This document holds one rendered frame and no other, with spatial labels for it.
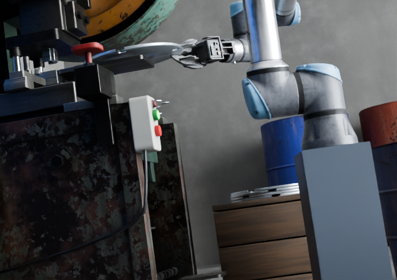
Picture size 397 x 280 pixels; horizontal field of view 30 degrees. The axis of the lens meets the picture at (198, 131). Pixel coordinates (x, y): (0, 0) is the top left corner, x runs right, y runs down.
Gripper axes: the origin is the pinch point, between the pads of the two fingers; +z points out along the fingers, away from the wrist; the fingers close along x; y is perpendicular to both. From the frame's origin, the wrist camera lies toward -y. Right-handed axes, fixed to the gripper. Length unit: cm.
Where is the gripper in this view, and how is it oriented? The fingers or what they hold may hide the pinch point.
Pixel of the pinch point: (172, 55)
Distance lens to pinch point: 220.6
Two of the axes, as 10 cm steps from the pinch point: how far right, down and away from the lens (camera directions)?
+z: -7.4, 1.0, -6.7
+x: 2.0, 9.8, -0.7
